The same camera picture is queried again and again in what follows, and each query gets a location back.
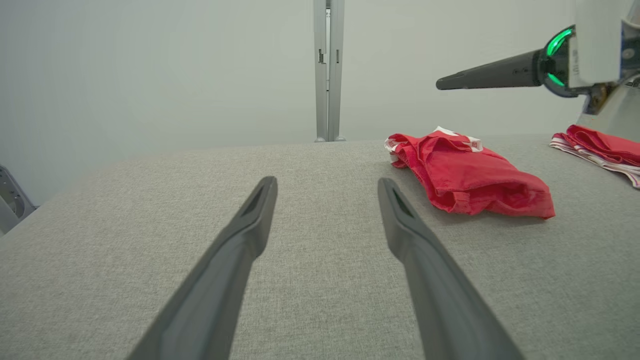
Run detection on red jersey with number print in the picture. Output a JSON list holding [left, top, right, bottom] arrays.
[[550, 125, 640, 189]]

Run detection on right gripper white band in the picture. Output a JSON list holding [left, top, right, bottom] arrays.
[[436, 0, 640, 98]]

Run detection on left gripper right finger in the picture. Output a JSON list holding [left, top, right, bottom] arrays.
[[377, 177, 523, 360]]

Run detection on grey metal partition post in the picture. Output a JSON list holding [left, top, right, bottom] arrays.
[[314, 0, 346, 143]]

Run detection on grey metal frame with holes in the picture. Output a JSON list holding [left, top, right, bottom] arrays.
[[0, 165, 38, 236]]

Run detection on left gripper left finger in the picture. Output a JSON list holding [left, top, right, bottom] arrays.
[[127, 176, 278, 360]]

